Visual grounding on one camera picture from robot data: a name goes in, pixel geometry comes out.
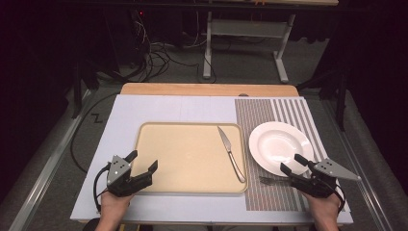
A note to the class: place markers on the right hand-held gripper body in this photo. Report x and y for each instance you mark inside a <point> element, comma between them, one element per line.
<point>332,170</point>

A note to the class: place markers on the person's left hand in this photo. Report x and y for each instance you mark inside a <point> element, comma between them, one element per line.
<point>114,203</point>

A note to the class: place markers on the grey metal floor rail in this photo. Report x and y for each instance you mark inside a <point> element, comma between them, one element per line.
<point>48,166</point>
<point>356,166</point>

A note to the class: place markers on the person's right hand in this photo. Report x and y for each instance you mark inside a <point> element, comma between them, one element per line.
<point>324,207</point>

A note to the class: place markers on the white table cover board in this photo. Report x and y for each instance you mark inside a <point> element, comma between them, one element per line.
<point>160,109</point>

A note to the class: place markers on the beige plastic tray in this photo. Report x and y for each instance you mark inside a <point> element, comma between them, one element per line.
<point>186,157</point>

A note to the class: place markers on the black stand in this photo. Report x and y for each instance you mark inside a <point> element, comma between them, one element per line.
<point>77,89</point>
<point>341,102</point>

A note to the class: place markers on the silver table knife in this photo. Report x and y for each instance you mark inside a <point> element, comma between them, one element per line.
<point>225,139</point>

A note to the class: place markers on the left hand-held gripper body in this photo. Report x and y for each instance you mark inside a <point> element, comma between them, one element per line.
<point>118,170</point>

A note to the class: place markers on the silver fork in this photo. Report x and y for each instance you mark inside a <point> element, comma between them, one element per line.
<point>267,180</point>

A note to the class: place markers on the light wooden table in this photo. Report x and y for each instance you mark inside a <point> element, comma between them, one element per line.
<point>208,89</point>

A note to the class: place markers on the white deep plate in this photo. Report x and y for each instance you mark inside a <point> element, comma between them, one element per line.
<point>275,144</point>

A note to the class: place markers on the white metal frame desk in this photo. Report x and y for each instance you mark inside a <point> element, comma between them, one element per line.
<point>247,29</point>

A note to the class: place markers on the grey striped placemat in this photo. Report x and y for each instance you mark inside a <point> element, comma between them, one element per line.
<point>256,109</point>

